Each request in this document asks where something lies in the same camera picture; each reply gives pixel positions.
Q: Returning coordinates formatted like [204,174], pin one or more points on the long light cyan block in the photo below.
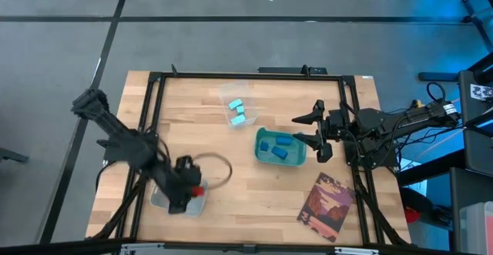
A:
[238,120]
[235,104]

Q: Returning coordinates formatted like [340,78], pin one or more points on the grey plastic tray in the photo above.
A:
[196,207]

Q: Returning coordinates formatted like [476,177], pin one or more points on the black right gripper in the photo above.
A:
[335,126]

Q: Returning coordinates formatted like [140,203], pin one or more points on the teal plastic tray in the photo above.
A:
[296,158]

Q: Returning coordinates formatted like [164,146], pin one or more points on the small blue cube block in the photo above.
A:
[264,146]

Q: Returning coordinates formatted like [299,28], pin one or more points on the small light cyan cube block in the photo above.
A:
[240,109]

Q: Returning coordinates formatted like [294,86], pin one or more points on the black aluminium table frame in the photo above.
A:
[250,75]

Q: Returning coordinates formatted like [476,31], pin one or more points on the long blue block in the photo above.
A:
[279,153]
[284,140]

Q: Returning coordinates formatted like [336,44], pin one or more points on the red round object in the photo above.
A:
[412,215]

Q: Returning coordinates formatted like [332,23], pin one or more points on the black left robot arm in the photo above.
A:
[111,126]

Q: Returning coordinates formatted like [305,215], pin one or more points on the landscape picture card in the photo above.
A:
[327,209]

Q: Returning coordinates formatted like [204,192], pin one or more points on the red block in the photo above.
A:
[198,192]

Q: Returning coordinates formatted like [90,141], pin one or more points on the clear plastic container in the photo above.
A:
[250,93]

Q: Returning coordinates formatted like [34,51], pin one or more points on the black stand foot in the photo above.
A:
[13,156]

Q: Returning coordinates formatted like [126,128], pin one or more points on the clear storage bin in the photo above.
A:
[477,228]

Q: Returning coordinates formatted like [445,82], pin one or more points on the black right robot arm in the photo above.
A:
[404,120]

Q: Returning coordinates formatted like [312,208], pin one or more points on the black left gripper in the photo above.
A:
[183,178]

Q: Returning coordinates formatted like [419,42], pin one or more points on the silver metal bracket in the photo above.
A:
[140,249]
[356,251]

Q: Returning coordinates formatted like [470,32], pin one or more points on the black cabinet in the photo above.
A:
[475,139]
[456,193]

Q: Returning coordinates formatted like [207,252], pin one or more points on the white fiducial tag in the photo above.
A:
[481,92]

